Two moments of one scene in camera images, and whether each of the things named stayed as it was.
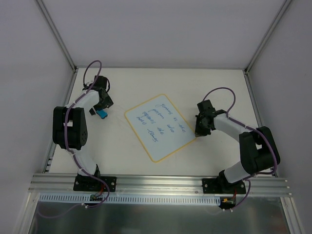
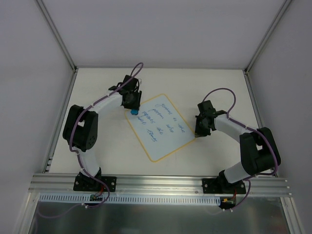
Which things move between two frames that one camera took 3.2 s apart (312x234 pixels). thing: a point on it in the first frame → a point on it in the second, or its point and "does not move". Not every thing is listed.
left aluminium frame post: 54,28 does not move
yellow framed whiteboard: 160,126 does not move
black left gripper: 103,104 → 133,104
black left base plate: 90,184 does not move
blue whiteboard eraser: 103,114 → 134,111
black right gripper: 202,127 does not move
